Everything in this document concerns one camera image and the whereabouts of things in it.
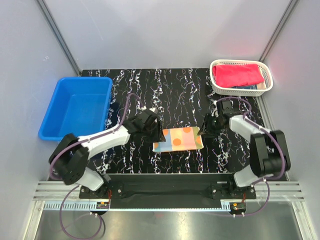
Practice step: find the teal beige Doraemon towel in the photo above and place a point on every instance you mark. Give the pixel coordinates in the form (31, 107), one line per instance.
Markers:
(260, 86)

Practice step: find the right aluminium frame post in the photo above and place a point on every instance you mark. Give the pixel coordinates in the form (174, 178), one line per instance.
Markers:
(291, 6)

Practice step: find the orange patterned towel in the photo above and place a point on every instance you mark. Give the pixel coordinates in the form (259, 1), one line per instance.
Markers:
(179, 139)

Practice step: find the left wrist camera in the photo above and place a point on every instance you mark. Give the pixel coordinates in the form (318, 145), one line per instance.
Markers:
(150, 111)

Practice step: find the aluminium rail profile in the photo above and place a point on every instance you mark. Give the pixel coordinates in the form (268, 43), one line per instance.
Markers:
(279, 191)

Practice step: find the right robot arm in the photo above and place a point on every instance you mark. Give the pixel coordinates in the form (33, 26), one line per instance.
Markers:
(269, 157)

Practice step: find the blue plastic bin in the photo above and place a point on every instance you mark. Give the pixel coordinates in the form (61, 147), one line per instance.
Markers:
(79, 105)

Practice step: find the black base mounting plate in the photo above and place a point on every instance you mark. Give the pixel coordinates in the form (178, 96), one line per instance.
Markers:
(171, 188)

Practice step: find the aluminium frame post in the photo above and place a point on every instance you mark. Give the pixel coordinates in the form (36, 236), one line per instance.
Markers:
(291, 6)
(58, 35)

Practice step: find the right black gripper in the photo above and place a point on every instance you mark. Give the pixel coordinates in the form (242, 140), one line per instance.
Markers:
(206, 127)

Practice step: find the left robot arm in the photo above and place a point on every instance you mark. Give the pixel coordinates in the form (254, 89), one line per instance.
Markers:
(71, 157)

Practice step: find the white perforated basket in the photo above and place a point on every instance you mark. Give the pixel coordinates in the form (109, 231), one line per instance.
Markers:
(265, 72)

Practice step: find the pink towel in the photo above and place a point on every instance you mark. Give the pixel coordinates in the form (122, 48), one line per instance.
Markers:
(229, 76)

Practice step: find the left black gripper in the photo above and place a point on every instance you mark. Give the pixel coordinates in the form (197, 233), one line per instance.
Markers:
(158, 136)

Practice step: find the white cable duct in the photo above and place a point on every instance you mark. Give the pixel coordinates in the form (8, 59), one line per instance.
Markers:
(116, 205)

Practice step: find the left aluminium frame post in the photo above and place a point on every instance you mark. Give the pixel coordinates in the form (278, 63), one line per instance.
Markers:
(58, 35)

